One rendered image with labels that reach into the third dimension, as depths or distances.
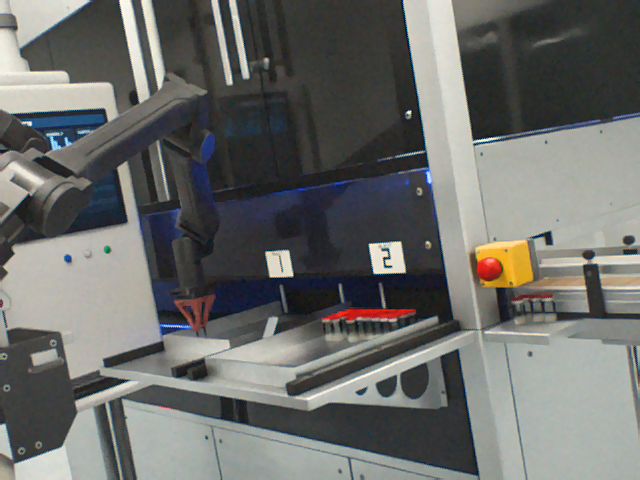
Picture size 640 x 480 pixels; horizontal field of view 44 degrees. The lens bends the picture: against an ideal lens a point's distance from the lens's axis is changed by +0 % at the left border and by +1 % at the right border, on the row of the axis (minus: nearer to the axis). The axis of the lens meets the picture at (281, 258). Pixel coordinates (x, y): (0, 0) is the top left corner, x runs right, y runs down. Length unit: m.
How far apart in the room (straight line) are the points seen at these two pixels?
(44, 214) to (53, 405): 0.29
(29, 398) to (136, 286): 1.05
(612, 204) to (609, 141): 0.13
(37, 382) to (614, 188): 1.25
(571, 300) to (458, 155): 0.32
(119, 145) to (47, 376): 0.34
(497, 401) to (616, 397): 0.41
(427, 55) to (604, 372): 0.78
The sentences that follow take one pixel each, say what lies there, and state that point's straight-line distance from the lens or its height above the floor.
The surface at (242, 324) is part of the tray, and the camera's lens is 1.90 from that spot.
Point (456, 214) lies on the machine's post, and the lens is 1.43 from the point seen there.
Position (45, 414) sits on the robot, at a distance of 1.18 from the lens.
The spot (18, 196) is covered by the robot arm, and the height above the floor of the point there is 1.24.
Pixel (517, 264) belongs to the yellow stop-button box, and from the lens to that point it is 1.38.
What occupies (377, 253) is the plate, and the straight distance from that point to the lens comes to 1.57.
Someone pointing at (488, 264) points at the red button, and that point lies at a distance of 1.36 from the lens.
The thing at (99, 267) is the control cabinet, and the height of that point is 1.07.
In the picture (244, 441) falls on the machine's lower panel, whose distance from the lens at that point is 2.13.
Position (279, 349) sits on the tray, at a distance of 1.54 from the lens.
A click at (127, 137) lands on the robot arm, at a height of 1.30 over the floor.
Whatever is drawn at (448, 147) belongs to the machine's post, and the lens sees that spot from 1.42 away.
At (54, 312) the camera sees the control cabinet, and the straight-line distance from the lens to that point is 2.05.
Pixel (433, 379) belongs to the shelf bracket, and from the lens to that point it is 1.53.
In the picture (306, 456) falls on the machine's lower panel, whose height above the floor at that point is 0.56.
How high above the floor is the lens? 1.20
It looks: 5 degrees down
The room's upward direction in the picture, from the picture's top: 10 degrees counter-clockwise
